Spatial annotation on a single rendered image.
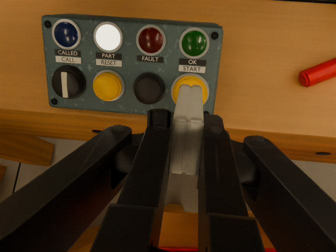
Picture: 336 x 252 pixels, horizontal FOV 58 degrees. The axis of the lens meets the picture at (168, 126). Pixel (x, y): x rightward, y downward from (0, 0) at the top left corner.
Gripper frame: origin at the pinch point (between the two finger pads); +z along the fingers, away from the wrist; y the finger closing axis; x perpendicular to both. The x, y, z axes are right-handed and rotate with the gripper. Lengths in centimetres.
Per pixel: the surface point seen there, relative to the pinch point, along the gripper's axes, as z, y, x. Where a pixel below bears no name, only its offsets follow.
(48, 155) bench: 82, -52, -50
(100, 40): 7.9, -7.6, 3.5
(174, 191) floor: 80, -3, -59
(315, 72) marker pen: 10.9, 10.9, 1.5
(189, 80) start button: 7.1, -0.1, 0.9
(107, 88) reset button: 7.0, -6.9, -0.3
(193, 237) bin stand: 10.9, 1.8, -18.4
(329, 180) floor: 85, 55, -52
